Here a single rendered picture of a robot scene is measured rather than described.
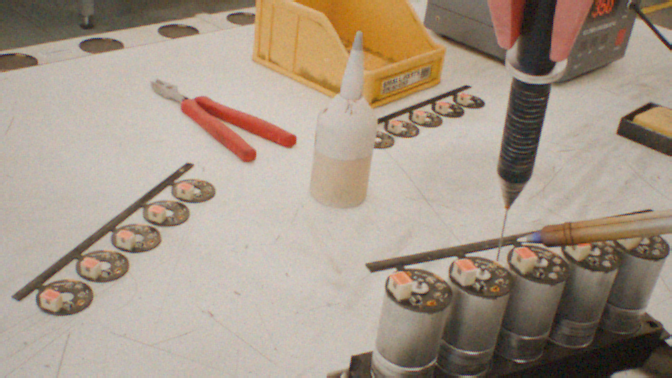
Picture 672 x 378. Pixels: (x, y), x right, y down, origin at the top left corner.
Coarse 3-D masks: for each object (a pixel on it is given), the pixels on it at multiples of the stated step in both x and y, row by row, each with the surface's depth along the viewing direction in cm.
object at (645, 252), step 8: (656, 240) 34; (664, 240) 34; (624, 248) 33; (640, 248) 33; (648, 248) 33; (656, 248) 33; (664, 248) 33; (640, 256) 33; (648, 256) 33; (656, 256) 33; (664, 256) 33
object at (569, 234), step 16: (560, 224) 27; (576, 224) 27; (592, 224) 27; (608, 224) 27; (624, 224) 26; (640, 224) 26; (656, 224) 26; (544, 240) 27; (560, 240) 27; (576, 240) 27; (592, 240) 27; (608, 240) 27
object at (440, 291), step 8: (392, 272) 30; (416, 272) 30; (424, 272) 30; (432, 272) 30; (416, 280) 30; (424, 280) 30; (432, 280) 30; (440, 280) 30; (432, 288) 29; (440, 288) 29; (448, 288) 29; (392, 296) 29; (416, 296) 28; (424, 296) 29; (432, 296) 29; (440, 296) 29; (448, 296) 29; (400, 304) 28; (408, 304) 28; (416, 304) 28; (424, 304) 28; (440, 304) 28; (448, 304) 29; (424, 312) 28
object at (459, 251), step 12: (612, 216) 35; (492, 240) 33; (504, 240) 33; (516, 240) 33; (420, 252) 31; (432, 252) 31; (444, 252) 31; (456, 252) 31; (468, 252) 32; (372, 264) 30; (384, 264) 30; (396, 264) 30; (408, 264) 30
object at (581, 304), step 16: (576, 272) 32; (592, 272) 32; (608, 272) 32; (576, 288) 32; (592, 288) 32; (608, 288) 32; (560, 304) 33; (576, 304) 33; (592, 304) 33; (560, 320) 33; (576, 320) 33; (592, 320) 33; (560, 336) 34; (576, 336) 33; (592, 336) 34
